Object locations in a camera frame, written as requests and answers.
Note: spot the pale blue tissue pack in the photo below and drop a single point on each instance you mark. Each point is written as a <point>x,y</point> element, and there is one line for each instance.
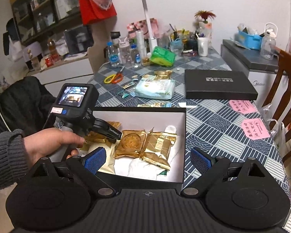
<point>155,89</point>

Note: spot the white plastic bag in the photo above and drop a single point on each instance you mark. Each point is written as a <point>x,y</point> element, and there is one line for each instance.
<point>279,128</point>

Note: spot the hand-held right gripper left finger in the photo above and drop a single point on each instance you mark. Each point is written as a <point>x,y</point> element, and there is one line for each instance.
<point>95,160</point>

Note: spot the small gold mooncake packet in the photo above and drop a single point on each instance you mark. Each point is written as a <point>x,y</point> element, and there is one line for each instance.
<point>113,125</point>

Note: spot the teal snack wrapper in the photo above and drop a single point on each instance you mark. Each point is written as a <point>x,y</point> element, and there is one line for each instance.
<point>126,94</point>

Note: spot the white counter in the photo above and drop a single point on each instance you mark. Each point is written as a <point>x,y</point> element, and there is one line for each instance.
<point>62,70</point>

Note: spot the white round sachet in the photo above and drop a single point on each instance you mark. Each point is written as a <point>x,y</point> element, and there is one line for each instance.
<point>171,129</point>

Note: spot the white desk lamp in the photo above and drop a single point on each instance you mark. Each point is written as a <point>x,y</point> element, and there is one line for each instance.
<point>149,17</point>

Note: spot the pink checked bag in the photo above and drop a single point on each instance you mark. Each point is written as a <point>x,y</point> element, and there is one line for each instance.
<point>135,28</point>

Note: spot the brown wooden chair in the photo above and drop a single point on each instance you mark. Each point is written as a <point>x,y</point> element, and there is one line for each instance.
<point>285,89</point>

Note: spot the small pink paper note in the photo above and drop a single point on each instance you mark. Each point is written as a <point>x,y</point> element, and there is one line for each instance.
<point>242,106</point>

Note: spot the person's left hand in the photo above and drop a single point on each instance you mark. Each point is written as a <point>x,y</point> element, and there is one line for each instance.
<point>43,143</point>

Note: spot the dark glass-door cabinet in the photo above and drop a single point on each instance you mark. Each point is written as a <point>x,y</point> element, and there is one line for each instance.
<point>45,9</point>

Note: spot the small gold round tin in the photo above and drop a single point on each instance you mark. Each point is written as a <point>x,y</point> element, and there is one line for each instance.
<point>146,61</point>

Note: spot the green plastic packet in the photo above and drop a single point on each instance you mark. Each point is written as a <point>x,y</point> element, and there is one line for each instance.
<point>162,56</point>

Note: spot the white paper strip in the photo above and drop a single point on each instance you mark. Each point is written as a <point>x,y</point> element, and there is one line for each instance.
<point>187,105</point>

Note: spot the small brown snack wrapper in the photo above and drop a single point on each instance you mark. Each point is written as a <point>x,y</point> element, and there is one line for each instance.
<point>128,85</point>

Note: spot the person's left forearm grey sleeve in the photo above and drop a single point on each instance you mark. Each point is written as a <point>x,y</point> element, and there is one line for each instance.
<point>4,160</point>

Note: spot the blue plastic basket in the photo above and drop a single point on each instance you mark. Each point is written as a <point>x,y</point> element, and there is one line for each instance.
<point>250,40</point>

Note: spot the large water bottle blue label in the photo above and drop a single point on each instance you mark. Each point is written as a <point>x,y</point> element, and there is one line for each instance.
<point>113,55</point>

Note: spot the gold packets pile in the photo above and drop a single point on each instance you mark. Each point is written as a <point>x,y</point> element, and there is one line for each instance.
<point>163,74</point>

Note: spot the black box lid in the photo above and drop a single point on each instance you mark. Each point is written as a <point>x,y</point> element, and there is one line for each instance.
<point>219,85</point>

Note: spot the large gold mooncake packet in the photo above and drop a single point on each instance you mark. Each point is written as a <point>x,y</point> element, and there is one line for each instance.
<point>157,149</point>

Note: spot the clear bottle with panda lid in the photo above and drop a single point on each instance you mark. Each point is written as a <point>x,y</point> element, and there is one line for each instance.
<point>268,43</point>

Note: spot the blue patterned tablecloth desktop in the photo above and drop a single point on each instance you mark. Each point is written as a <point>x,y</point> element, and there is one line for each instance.
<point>208,126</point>

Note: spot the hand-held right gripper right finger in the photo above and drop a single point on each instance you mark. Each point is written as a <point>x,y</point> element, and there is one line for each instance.
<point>200,161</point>

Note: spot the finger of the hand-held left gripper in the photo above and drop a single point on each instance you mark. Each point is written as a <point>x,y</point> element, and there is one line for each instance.
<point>110,130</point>
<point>109,142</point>

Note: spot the clear tumbler grey lid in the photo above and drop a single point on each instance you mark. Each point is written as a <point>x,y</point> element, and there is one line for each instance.
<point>124,52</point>

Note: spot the flat gold and blue packets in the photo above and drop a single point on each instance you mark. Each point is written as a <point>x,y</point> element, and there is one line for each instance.
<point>155,104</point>

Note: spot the black jacket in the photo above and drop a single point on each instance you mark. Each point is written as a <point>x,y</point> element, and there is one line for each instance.
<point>26,102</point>

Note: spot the clear plastic roll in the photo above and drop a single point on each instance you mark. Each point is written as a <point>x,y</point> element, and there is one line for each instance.
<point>141,42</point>

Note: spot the white cup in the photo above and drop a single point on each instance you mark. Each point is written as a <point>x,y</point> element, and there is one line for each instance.
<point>203,47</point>

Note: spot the white mini fridge grey top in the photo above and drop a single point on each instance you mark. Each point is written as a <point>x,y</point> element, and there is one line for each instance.
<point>252,60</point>

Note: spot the large pink paper note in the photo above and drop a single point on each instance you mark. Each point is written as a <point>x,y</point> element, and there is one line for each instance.
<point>255,128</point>

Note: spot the black box with white lining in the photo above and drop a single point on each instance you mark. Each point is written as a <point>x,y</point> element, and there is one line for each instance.
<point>177,136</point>

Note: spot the dark pen holder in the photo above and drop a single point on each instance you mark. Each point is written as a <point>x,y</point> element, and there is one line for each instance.
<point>190,44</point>

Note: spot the small water bottle blue label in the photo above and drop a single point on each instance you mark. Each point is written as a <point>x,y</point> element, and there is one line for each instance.
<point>135,57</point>

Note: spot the clear-front mooncake packet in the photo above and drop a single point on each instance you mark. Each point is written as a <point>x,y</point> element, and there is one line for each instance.
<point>130,142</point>

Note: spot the artificial flower in vase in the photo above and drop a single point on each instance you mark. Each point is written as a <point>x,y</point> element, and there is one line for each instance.
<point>205,17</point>

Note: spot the green wrapper scrap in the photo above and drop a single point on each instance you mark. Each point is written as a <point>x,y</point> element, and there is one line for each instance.
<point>163,173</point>

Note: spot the blue pen cup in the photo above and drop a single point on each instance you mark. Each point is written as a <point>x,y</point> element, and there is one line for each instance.
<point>176,45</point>

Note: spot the red paper bag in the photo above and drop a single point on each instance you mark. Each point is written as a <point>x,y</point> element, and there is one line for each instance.
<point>94,12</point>

